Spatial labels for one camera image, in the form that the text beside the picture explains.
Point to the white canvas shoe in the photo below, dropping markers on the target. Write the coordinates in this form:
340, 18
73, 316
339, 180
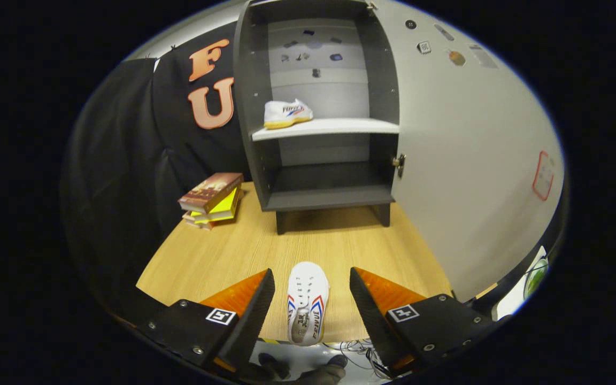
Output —
308, 283
281, 113

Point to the white paper sheet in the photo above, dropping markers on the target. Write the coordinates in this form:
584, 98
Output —
511, 299

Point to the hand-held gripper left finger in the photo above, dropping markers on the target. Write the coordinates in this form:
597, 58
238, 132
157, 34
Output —
252, 315

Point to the green round object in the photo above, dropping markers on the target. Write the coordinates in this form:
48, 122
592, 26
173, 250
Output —
537, 278

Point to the person's foot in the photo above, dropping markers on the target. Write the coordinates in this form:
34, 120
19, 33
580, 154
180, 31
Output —
275, 366
326, 371

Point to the dark grey shoe cabinet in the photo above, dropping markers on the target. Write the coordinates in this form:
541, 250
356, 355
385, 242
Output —
329, 198

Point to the light grey shoe cabinet door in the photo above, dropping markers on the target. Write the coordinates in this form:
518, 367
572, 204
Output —
474, 160

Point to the yellow cover book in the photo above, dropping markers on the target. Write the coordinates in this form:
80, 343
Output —
223, 206

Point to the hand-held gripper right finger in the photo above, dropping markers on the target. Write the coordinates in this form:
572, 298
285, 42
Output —
372, 318

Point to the thin pale book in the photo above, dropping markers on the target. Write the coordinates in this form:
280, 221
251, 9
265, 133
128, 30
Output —
201, 223

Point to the brown cover book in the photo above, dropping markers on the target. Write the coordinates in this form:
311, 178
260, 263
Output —
212, 190

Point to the white cabinet shelf board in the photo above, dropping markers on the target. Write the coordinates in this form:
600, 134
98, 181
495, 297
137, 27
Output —
335, 127

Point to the black backdrop cloth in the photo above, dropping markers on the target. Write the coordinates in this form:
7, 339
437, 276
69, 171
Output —
126, 160

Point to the person's left foot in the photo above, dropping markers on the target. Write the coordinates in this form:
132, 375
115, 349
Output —
275, 366

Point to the person's right foot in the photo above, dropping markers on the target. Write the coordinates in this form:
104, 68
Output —
326, 371

